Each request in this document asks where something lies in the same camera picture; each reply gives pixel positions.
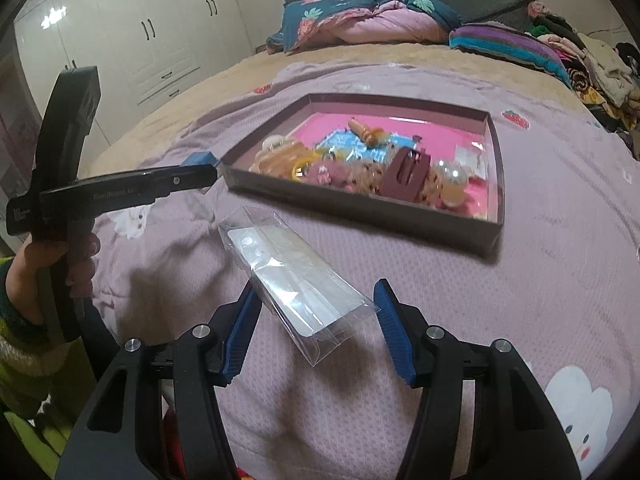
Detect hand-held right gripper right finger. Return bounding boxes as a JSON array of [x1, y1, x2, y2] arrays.
[[374, 279, 583, 480]]

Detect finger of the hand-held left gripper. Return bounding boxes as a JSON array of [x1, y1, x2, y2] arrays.
[[181, 151, 222, 173], [147, 164, 219, 198]]

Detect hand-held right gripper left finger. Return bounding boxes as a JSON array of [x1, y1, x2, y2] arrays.
[[54, 282, 263, 480]]

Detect clear plastic package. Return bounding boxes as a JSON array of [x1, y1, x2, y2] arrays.
[[218, 205, 377, 366]]

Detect yellow rings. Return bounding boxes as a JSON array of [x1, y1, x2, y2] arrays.
[[290, 154, 326, 181]]

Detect grey box with pink lining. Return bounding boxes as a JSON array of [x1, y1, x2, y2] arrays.
[[220, 92, 503, 261]]

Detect pink fuzzy hair tie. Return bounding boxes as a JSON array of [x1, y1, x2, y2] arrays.
[[310, 157, 351, 186]]

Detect dark red hair clip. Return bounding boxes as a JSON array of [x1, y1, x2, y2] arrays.
[[382, 149, 432, 202]]

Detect orange spiral hair tie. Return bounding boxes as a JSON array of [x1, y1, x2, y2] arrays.
[[347, 116, 388, 147]]

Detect pearl hair claw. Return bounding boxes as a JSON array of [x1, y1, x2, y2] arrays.
[[425, 157, 473, 208]]

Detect person's left forearm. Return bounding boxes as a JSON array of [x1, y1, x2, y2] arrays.
[[0, 255, 96, 421]]

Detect person's left hand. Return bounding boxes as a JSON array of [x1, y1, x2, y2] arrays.
[[6, 237, 101, 323]]

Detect peach translucent hair clip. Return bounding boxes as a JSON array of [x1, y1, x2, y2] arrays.
[[255, 134, 311, 177]]

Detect white wardrobe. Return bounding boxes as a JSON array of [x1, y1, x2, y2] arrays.
[[12, 0, 251, 161]]

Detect pink bedspread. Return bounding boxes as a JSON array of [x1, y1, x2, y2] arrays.
[[65, 60, 640, 480]]

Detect sheer dotted scrunchie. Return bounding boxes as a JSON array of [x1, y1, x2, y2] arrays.
[[345, 160, 396, 196]]

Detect floral blue and pink quilt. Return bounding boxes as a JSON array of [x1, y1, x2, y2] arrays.
[[265, 0, 463, 56]]

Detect green garment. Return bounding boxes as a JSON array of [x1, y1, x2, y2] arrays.
[[0, 407, 71, 480]]

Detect striped blanket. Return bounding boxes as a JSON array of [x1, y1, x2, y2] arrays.
[[448, 22, 571, 86]]

